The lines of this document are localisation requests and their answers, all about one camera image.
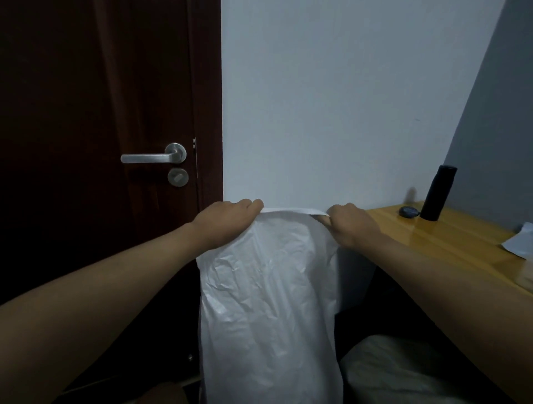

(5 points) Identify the person's left hand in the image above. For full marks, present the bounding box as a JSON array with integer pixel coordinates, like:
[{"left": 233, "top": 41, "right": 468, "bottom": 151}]
[{"left": 190, "top": 198, "right": 265, "bottom": 251}]

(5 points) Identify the person's right hand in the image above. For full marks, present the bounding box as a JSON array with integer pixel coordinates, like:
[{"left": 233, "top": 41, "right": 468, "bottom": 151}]
[{"left": 326, "top": 203, "right": 382, "bottom": 250}]

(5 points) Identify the white bag with red print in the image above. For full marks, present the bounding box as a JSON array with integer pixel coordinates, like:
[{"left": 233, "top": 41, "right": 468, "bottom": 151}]
[{"left": 195, "top": 207, "right": 344, "bottom": 404}]

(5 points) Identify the grey woven sack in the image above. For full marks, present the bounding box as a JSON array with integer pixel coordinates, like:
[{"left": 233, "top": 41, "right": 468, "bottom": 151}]
[{"left": 339, "top": 335, "right": 471, "bottom": 404}]

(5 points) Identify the person's left forearm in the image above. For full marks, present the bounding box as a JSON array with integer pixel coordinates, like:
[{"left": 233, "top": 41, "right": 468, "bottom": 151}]
[{"left": 0, "top": 223, "right": 205, "bottom": 404}]

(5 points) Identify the person's right forearm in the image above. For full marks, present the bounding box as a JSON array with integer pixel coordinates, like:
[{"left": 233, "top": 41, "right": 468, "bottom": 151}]
[{"left": 366, "top": 229, "right": 533, "bottom": 404}]

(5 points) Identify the person's left leg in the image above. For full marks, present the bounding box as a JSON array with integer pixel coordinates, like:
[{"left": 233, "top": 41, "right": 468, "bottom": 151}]
[{"left": 129, "top": 381, "right": 184, "bottom": 404}]

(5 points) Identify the silver thumb-turn lock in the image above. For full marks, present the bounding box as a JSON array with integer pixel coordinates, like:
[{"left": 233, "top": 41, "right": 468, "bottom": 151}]
[{"left": 167, "top": 168, "right": 190, "bottom": 188}]

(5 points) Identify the black cylindrical bottle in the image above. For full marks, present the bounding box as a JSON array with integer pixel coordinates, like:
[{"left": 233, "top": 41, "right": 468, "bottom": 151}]
[{"left": 419, "top": 164, "right": 458, "bottom": 222}]

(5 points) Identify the yellow wooden desk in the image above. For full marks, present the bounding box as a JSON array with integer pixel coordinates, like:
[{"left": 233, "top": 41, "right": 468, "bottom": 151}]
[{"left": 366, "top": 201, "right": 533, "bottom": 296}]

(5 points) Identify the dark brown wooden door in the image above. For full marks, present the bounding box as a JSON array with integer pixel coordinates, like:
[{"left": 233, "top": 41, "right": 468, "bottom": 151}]
[{"left": 187, "top": 0, "right": 224, "bottom": 259}]

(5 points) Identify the white tissue sheet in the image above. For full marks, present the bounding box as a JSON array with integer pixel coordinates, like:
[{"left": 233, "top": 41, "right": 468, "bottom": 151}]
[{"left": 501, "top": 221, "right": 533, "bottom": 260}]

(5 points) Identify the silver door handle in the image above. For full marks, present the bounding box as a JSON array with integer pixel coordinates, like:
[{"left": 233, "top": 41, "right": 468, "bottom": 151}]
[{"left": 120, "top": 143, "right": 188, "bottom": 165}]

